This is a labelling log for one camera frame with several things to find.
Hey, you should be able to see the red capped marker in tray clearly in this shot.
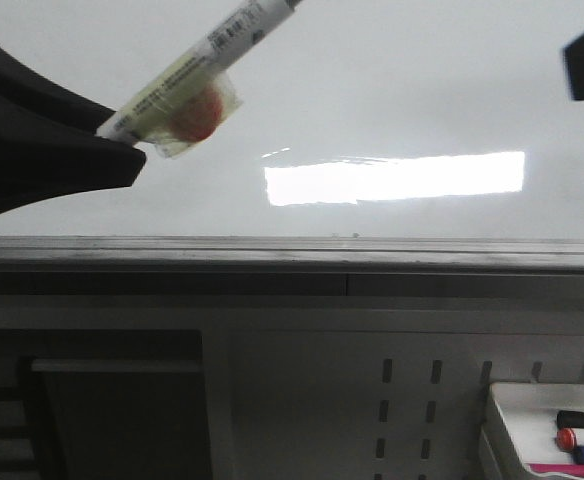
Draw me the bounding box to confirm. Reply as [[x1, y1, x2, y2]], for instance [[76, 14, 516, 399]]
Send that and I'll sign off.
[[556, 428, 584, 452]]

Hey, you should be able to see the pink item in tray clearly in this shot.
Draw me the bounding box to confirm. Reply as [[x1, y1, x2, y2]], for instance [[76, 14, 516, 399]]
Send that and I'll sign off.
[[528, 463, 584, 478]]

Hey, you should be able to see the white whiteboard marker pen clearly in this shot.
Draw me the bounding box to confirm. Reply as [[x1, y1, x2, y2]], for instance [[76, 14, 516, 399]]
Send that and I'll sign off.
[[96, 1, 299, 158]]

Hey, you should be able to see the white whiteboard with aluminium frame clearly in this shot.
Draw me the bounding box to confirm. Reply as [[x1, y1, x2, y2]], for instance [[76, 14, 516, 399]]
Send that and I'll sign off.
[[0, 1, 584, 298]]

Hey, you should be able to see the black marker in tray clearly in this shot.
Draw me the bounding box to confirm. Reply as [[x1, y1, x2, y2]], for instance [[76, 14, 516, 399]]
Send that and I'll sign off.
[[556, 410, 584, 429]]

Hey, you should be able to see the white storage tray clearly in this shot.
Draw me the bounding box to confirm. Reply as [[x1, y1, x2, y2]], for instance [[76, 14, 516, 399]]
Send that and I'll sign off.
[[478, 382, 584, 479]]

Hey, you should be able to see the white pegboard panel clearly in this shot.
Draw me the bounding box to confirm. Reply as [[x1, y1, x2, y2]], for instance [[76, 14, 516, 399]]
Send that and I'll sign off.
[[203, 308, 584, 479]]

